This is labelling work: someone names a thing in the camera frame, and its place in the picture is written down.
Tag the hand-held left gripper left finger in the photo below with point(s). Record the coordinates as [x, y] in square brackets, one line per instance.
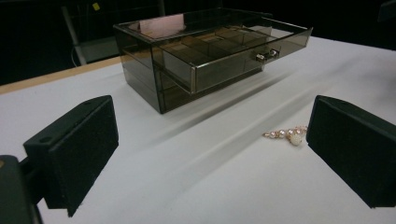
[77, 152]

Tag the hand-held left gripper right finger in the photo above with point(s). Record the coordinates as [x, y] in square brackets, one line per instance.
[351, 149]

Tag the smoked acrylic jewelry box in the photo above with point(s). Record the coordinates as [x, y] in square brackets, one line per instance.
[146, 77]

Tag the smoked acrylic drawer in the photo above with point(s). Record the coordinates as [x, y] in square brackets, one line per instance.
[218, 59]

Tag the yellow tag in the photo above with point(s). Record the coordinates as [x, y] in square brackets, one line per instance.
[96, 6]

